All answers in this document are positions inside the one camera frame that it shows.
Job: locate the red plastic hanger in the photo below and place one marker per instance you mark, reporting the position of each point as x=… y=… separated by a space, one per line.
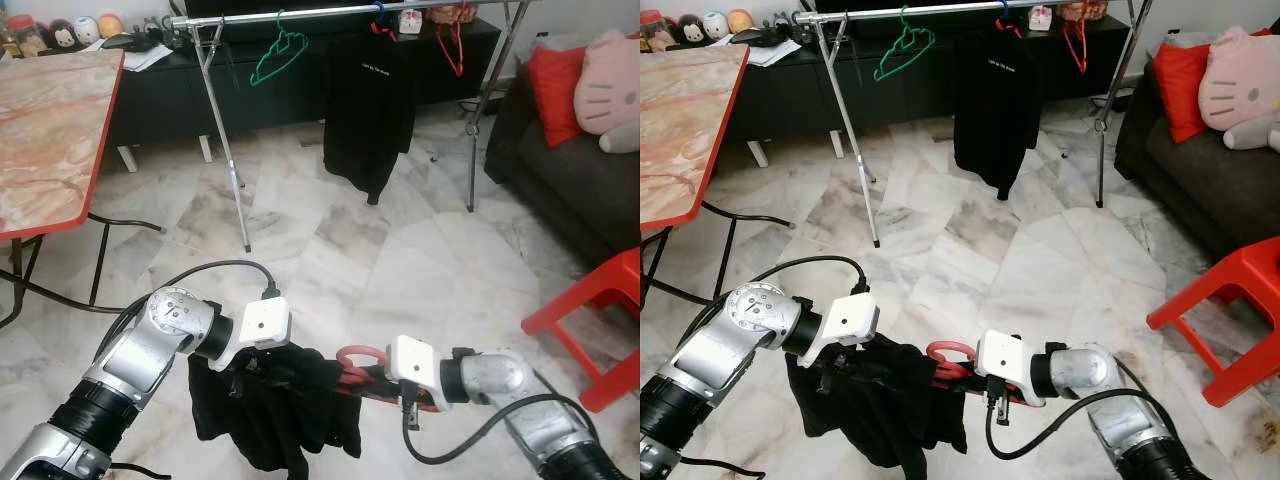
x=457 y=70
x=1080 y=66
x=950 y=348
x=360 y=352

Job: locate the plain black garment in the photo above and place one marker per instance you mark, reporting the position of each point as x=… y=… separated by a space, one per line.
x=280 y=430
x=870 y=430

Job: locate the green plastic hanger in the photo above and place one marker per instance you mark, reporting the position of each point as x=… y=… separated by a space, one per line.
x=258 y=78
x=882 y=74

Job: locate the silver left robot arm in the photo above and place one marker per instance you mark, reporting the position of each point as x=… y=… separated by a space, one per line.
x=730 y=350
x=130 y=360

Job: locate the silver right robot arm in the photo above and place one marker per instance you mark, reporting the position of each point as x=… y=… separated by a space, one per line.
x=1090 y=378
x=500 y=385

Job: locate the blue plastic hanger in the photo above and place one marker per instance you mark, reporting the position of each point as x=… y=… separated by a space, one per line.
x=1004 y=8
x=379 y=12

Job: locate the red plastic stool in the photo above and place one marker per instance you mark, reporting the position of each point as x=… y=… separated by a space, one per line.
x=600 y=290
x=1230 y=285

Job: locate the black shirt red collar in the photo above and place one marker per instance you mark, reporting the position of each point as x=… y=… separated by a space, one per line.
x=995 y=110
x=365 y=110

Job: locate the black TV console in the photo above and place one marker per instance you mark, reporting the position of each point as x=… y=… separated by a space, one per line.
x=300 y=100
x=920 y=100

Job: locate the dark grey fabric sofa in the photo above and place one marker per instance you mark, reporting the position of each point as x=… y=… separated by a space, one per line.
x=1200 y=170
x=560 y=170

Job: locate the marble table red edge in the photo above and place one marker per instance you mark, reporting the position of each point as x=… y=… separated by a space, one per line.
x=685 y=130
x=50 y=140

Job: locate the white paper stack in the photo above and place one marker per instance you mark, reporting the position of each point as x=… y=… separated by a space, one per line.
x=775 y=53
x=150 y=58

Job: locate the grey Totoro plush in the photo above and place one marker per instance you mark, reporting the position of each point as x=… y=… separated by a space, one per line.
x=622 y=138
x=1255 y=135

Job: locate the red cushion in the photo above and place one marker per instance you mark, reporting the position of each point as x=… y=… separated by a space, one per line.
x=1180 y=90
x=555 y=95

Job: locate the white pink tissue box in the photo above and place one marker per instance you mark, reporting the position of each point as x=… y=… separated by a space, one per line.
x=410 y=22
x=1040 y=20

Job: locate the silver metal clothes rack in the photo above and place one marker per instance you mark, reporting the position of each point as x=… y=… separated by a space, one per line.
x=300 y=13
x=950 y=10

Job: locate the orange round plush toy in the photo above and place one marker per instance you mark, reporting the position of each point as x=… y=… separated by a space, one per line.
x=740 y=20
x=111 y=25

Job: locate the pink Hello Kitty plush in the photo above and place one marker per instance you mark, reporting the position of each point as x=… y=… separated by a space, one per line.
x=1240 y=85
x=610 y=90

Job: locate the white round plush toy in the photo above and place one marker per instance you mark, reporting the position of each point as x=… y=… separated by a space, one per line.
x=714 y=24
x=87 y=30

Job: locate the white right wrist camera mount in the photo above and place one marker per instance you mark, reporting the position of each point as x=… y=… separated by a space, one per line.
x=1005 y=355
x=412 y=358

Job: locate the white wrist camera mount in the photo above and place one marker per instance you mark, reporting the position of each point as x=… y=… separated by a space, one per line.
x=262 y=322
x=1005 y=355
x=850 y=318
x=412 y=358

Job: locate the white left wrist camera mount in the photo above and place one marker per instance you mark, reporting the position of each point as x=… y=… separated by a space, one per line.
x=262 y=322
x=850 y=318

